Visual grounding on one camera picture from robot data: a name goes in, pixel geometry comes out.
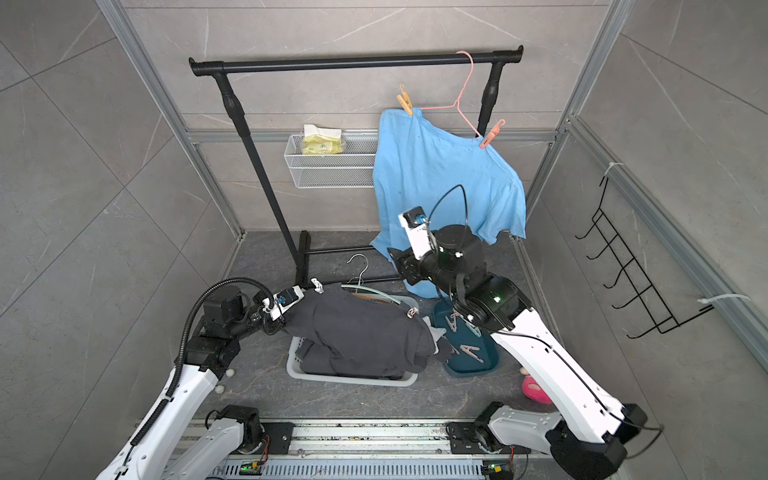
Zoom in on light pink clothespin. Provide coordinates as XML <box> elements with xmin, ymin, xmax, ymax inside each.
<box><xmin>310</xmin><ymin>278</ymin><xmax>324</xmax><ymax>294</ymax></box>

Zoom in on green plastic hanger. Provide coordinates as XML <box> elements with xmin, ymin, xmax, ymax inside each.
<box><xmin>340</xmin><ymin>253</ymin><xmax>403</xmax><ymax>306</ymax></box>

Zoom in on light blue t-shirt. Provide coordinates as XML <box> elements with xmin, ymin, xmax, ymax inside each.
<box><xmin>370</xmin><ymin>107</ymin><xmax>528</xmax><ymax>299</ymax></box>

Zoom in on dark grey garment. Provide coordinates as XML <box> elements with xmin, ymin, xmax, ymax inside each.
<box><xmin>281</xmin><ymin>287</ymin><xmax>454</xmax><ymax>380</ymax></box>

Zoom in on pink wire hanger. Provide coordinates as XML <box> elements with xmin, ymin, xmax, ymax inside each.
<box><xmin>420</xmin><ymin>50</ymin><xmax>482</xmax><ymax>137</ymax></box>

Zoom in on yellow clothespin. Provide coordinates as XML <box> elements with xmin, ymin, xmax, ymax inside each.
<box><xmin>397</xmin><ymin>83</ymin><xmax>414</xmax><ymax>116</ymax></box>

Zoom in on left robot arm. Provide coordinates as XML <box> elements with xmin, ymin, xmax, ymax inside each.
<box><xmin>99</xmin><ymin>277</ymin><xmax>304</xmax><ymax>479</ymax></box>

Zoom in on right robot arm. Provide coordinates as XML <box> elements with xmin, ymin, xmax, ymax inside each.
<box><xmin>388</xmin><ymin>206</ymin><xmax>649</xmax><ymax>479</ymax></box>

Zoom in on clothespins in tray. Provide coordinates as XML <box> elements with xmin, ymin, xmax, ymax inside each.
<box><xmin>443</xmin><ymin>311</ymin><xmax>485</xmax><ymax>364</ymax></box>

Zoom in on orange plastic hanger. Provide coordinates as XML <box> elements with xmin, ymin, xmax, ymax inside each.
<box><xmin>352</xmin><ymin>292</ymin><xmax>392</xmax><ymax>302</ymax></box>

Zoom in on white laundry basket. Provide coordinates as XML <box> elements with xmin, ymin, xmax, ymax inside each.
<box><xmin>286</xmin><ymin>293</ymin><xmax>421</xmax><ymax>388</ymax></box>

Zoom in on teal clothespin tray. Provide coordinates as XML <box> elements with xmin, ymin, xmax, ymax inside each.
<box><xmin>431</xmin><ymin>300</ymin><xmax>499</xmax><ymax>378</ymax></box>

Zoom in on pink plush doll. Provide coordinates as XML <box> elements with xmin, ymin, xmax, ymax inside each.
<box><xmin>520</xmin><ymin>367</ymin><xmax>553</xmax><ymax>405</ymax></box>

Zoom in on yellow tissue pack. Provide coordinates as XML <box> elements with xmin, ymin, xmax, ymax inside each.
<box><xmin>301</xmin><ymin>124</ymin><xmax>346</xmax><ymax>155</ymax></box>

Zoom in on black clothes rack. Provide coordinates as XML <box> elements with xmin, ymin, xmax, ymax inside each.
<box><xmin>188</xmin><ymin>45</ymin><xmax>524</xmax><ymax>286</ymax></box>

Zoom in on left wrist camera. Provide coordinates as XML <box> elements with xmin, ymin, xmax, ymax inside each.
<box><xmin>262</xmin><ymin>285</ymin><xmax>304</xmax><ymax>321</ymax></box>

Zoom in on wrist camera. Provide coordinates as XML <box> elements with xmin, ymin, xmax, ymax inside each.
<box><xmin>398</xmin><ymin>206</ymin><xmax>432</xmax><ymax>260</ymax></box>
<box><xmin>262</xmin><ymin>285</ymin><xmax>304</xmax><ymax>321</ymax></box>

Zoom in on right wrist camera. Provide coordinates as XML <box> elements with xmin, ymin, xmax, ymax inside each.
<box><xmin>398</xmin><ymin>206</ymin><xmax>432</xmax><ymax>260</ymax></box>

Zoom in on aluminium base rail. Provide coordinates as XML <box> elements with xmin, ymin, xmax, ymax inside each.
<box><xmin>167</xmin><ymin>418</ymin><xmax>619</xmax><ymax>480</ymax></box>

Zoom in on black wall hook rack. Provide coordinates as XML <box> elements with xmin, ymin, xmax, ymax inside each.
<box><xmin>575</xmin><ymin>177</ymin><xmax>715</xmax><ymax>340</ymax></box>

